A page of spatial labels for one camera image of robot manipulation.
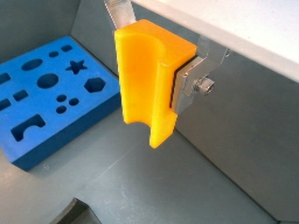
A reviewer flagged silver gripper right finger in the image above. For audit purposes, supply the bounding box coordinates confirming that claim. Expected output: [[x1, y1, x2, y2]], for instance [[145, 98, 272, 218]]
[[170, 36, 230, 115]]

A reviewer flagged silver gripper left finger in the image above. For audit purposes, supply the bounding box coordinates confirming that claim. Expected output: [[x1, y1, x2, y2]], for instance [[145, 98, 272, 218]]
[[104, 0, 136, 30]]

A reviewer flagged yellow arch block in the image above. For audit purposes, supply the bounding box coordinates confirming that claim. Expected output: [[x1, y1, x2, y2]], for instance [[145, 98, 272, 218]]
[[114, 19, 196, 148]]

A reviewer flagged blue shape sorter block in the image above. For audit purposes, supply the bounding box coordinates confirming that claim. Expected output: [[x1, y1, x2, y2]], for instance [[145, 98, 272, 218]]
[[0, 37, 120, 171]]

